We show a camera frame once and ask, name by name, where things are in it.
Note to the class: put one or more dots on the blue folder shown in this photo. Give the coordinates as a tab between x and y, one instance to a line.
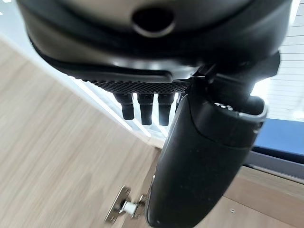
280	136

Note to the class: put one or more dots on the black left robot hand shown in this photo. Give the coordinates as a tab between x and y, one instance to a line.
199	166

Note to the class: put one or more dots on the light wood cabinet door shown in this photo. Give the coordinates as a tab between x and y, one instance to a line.
52	152

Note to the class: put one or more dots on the silver metal door hinge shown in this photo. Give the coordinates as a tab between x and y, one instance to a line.
123	206

